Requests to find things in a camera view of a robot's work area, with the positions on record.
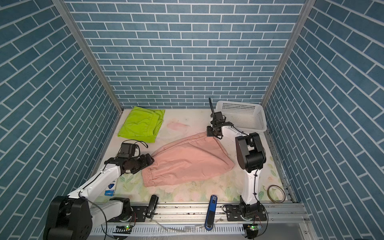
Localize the aluminium front rail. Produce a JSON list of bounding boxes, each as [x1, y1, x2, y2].
[[61, 201, 310, 225]]

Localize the tape roll ring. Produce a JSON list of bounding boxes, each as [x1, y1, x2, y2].
[[266, 184, 286, 204]]

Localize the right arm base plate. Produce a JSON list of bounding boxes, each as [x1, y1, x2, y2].
[[222, 204, 268, 222]]

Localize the pink shorts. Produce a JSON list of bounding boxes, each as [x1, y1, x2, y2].
[[142, 133, 235, 188]]

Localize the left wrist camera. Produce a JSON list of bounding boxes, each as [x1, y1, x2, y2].
[[117, 143, 141, 159]]

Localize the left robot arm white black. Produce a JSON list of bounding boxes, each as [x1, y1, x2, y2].
[[43, 154, 155, 240]]

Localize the blue white card label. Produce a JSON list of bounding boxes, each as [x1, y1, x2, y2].
[[104, 181, 117, 197]]

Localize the white plastic laundry basket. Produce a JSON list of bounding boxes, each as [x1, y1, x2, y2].
[[216, 101, 267, 132]]

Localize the right green circuit board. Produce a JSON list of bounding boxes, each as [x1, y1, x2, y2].
[[246, 224, 260, 231]]

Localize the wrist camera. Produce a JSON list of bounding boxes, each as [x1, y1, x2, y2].
[[211, 112, 226, 126], [117, 143, 141, 159]]

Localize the green circuit board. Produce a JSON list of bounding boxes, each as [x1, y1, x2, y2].
[[246, 224, 260, 231], [114, 225, 133, 234]]

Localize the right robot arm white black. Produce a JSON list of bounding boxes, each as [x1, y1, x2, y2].
[[207, 125, 267, 221]]

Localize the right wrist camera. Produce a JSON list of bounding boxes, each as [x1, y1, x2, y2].
[[211, 112, 226, 126]]

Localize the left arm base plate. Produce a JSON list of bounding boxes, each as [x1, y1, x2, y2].
[[108, 206, 148, 224]]

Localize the blue black handheld device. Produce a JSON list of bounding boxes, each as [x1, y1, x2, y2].
[[204, 195, 218, 231]]

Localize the lime green shorts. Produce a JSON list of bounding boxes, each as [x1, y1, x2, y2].
[[118, 107, 165, 143]]

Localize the left green circuit board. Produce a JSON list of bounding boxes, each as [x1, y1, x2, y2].
[[114, 225, 133, 234]]

